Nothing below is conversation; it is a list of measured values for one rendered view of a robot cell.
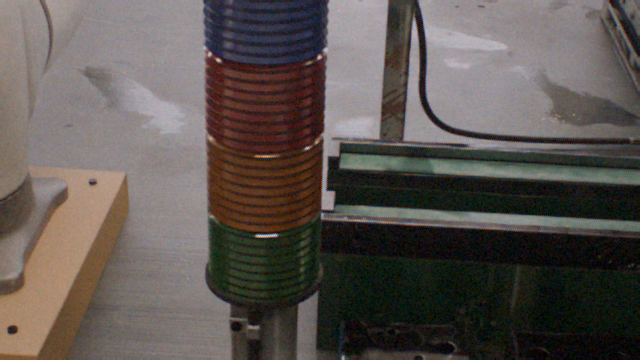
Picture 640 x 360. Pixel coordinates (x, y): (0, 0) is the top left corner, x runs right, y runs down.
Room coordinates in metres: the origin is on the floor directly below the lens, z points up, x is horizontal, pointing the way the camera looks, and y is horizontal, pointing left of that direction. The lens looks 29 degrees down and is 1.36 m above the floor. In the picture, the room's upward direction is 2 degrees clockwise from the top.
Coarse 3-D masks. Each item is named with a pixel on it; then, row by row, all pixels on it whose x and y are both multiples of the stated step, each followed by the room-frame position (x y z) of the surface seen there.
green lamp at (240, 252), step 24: (216, 240) 0.46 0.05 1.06; (240, 240) 0.45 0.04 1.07; (264, 240) 0.45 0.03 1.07; (288, 240) 0.45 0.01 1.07; (312, 240) 0.46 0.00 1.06; (216, 264) 0.46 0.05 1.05; (240, 264) 0.45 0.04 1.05; (264, 264) 0.45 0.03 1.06; (288, 264) 0.45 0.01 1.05; (312, 264) 0.46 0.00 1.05; (240, 288) 0.45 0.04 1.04; (264, 288) 0.45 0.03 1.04; (288, 288) 0.45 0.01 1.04
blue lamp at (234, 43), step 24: (216, 0) 0.45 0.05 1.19; (240, 0) 0.45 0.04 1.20; (264, 0) 0.45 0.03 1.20; (288, 0) 0.45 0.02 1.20; (312, 0) 0.46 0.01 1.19; (216, 24) 0.46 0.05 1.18; (240, 24) 0.45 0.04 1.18; (264, 24) 0.45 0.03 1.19; (288, 24) 0.45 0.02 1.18; (312, 24) 0.46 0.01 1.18; (216, 48) 0.46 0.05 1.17; (240, 48) 0.45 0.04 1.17; (264, 48) 0.45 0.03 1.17; (288, 48) 0.45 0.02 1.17; (312, 48) 0.46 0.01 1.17
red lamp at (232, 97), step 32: (224, 64) 0.45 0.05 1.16; (288, 64) 0.45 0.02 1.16; (320, 64) 0.46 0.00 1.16; (224, 96) 0.45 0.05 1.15; (256, 96) 0.45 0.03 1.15; (288, 96) 0.45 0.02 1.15; (320, 96) 0.46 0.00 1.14; (224, 128) 0.45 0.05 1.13; (256, 128) 0.45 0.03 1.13; (288, 128) 0.45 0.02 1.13; (320, 128) 0.47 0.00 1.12
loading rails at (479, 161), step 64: (384, 192) 0.80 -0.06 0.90; (448, 192) 0.80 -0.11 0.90; (512, 192) 0.80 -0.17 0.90; (576, 192) 0.80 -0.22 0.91; (320, 256) 0.70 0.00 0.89; (384, 256) 0.70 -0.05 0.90; (448, 256) 0.70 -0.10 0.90; (512, 256) 0.70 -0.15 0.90; (576, 256) 0.69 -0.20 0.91; (320, 320) 0.70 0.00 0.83; (384, 320) 0.70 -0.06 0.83; (448, 320) 0.70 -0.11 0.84; (512, 320) 0.70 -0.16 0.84; (576, 320) 0.69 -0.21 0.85
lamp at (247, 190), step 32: (224, 160) 0.45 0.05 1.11; (256, 160) 0.45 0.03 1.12; (288, 160) 0.45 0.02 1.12; (320, 160) 0.47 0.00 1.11; (224, 192) 0.45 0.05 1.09; (256, 192) 0.45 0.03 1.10; (288, 192) 0.45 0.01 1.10; (320, 192) 0.47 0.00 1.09; (256, 224) 0.45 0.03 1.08; (288, 224) 0.45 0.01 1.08
